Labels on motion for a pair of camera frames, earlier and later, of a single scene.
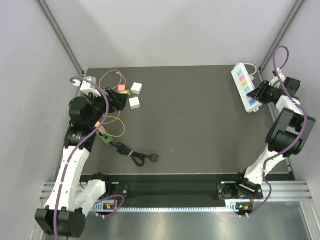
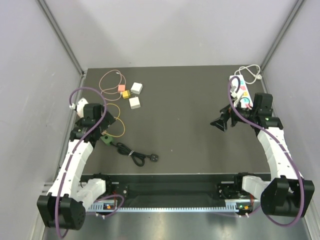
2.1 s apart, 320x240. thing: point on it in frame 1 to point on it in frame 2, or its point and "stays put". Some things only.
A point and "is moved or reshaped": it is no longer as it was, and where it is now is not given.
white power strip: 244,85 is moved or reshaped
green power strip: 106,138 stays put
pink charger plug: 121,88 stays put
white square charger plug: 134,102 stays put
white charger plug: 136,88 stays put
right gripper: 258,93 to 221,123
